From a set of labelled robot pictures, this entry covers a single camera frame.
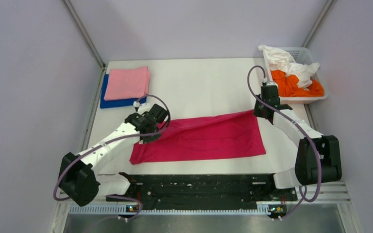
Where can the aluminium frame rail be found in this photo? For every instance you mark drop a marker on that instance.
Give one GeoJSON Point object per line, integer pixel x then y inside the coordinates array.
{"type": "Point", "coordinates": [330, 193]}

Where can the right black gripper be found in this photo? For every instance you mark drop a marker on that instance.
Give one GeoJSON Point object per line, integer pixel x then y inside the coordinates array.
{"type": "Point", "coordinates": [256, 112]}

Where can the crumpled orange t shirt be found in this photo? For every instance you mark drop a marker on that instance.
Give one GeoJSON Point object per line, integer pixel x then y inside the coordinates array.
{"type": "Point", "coordinates": [287, 86]}

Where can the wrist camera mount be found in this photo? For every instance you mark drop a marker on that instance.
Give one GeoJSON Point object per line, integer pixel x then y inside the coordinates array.
{"type": "Point", "coordinates": [140, 108]}
{"type": "Point", "coordinates": [267, 82]}

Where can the magenta t shirt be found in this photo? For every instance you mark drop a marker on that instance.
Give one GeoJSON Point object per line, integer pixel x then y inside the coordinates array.
{"type": "Point", "coordinates": [228, 136]}

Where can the white plastic basket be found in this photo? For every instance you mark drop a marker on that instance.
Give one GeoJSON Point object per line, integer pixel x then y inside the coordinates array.
{"type": "Point", "coordinates": [303, 56]}

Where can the folded pink t shirt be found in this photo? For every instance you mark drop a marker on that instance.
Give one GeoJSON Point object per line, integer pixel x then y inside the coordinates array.
{"type": "Point", "coordinates": [141, 73]}

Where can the folded blue t shirt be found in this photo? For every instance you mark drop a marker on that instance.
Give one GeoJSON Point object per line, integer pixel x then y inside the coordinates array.
{"type": "Point", "coordinates": [106, 103]}

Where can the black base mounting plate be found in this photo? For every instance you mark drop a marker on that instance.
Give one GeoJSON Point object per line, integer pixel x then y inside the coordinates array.
{"type": "Point", "coordinates": [206, 192]}

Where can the crumpled white t shirt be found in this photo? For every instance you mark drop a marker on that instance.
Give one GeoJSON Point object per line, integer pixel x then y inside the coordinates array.
{"type": "Point", "coordinates": [279, 59]}

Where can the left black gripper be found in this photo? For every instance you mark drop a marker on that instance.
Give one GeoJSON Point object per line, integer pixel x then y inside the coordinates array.
{"type": "Point", "coordinates": [146, 140]}

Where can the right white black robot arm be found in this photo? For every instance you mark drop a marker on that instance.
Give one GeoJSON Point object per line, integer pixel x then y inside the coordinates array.
{"type": "Point", "coordinates": [318, 155]}

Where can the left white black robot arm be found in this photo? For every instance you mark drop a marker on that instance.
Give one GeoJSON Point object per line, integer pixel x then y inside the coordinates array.
{"type": "Point", "coordinates": [79, 175]}

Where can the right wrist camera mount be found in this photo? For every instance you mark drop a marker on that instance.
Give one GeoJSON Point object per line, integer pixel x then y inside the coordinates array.
{"type": "Point", "coordinates": [267, 82]}

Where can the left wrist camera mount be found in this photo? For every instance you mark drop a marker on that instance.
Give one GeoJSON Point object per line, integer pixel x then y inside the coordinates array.
{"type": "Point", "coordinates": [140, 108]}

